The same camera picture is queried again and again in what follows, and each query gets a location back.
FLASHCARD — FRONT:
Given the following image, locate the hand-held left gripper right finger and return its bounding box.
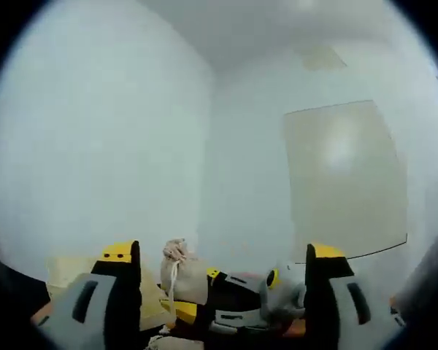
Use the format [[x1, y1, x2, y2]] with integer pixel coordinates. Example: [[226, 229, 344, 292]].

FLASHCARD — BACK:
[[304, 241, 408, 350]]

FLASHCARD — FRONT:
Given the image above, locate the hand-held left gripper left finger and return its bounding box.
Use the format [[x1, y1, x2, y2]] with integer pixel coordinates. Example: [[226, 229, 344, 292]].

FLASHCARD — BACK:
[[31, 239, 143, 350]]

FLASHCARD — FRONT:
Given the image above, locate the beige drawstring pouch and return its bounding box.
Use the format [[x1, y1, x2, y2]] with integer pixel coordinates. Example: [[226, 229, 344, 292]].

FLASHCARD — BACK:
[[160, 238, 209, 306]]

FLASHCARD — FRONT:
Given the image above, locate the person's right hand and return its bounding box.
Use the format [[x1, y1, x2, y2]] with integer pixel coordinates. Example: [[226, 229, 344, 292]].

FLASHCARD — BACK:
[[283, 316, 308, 338]]

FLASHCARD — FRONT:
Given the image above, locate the black table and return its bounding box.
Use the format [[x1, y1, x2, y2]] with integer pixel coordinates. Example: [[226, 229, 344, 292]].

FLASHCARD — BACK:
[[0, 254, 307, 350]]

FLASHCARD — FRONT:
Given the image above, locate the cream desktop organizer cabinet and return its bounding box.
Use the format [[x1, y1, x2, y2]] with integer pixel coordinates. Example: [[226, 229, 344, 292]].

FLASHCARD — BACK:
[[45, 254, 169, 331]]

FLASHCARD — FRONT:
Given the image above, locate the ceiling access panel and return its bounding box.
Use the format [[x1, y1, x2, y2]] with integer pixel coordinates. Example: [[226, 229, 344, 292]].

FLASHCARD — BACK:
[[302, 45, 347, 70]]

